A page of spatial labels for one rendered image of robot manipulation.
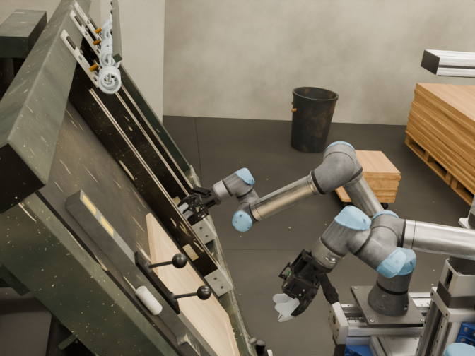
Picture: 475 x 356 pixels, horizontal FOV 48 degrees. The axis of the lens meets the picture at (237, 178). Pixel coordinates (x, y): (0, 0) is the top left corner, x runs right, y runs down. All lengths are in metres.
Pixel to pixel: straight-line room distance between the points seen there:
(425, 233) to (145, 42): 4.26
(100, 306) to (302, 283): 0.52
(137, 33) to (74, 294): 4.41
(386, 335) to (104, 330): 1.27
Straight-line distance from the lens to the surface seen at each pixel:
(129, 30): 5.34
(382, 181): 4.97
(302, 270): 1.35
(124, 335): 1.14
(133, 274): 1.36
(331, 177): 1.85
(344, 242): 1.31
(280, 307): 1.40
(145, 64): 5.40
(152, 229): 1.76
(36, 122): 1.09
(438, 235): 1.43
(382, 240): 1.33
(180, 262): 1.29
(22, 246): 1.02
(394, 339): 2.13
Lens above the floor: 2.27
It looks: 25 degrees down
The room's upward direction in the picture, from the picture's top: 5 degrees clockwise
